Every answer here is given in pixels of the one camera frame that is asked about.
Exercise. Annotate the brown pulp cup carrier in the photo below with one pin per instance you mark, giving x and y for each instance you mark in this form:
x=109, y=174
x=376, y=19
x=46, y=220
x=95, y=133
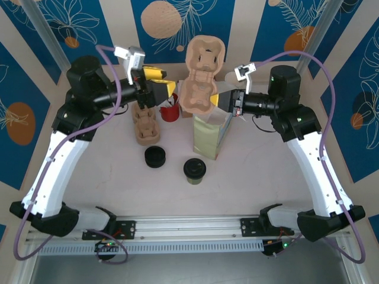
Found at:
x=198, y=94

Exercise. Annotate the green paper takeout bag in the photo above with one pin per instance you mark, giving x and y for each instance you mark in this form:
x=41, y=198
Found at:
x=207, y=139

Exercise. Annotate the black plastic cup lid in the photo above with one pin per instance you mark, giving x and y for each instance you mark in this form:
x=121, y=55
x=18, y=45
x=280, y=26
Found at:
x=194, y=168

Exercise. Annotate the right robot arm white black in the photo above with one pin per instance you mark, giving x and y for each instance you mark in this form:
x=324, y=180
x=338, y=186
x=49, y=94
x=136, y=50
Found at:
x=311, y=171

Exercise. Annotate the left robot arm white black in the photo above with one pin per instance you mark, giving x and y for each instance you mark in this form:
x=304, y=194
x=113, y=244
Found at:
x=56, y=177

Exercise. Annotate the paper-wrapped stirrer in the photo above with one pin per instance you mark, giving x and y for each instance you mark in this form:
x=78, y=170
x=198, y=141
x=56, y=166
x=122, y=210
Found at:
x=172, y=103

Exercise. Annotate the red cup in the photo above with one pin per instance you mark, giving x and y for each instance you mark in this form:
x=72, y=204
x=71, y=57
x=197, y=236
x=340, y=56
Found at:
x=170, y=114

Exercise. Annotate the stack of pulp cup carriers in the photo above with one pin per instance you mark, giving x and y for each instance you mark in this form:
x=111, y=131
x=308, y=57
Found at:
x=146, y=133

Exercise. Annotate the stack of black plastic lids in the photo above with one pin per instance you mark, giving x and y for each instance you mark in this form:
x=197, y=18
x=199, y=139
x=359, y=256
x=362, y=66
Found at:
x=154, y=156

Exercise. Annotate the small circuit board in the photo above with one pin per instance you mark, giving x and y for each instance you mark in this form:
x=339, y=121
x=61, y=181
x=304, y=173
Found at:
x=105, y=247
x=275, y=247

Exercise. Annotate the aluminium frame post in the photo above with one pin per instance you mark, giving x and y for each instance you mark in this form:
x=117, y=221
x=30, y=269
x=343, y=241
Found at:
x=321, y=32
x=46, y=32

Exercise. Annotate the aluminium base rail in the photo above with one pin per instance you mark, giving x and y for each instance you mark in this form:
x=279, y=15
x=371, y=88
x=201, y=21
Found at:
x=189, y=227

